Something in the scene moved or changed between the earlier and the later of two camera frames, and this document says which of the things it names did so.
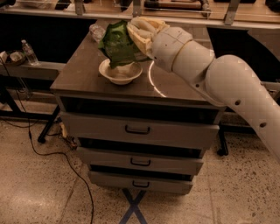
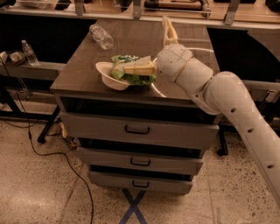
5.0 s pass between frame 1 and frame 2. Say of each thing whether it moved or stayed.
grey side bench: stayed
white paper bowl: moved
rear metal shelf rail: stayed
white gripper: moved
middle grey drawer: stayed
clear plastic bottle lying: stayed
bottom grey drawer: stayed
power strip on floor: stayed
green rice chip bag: moved
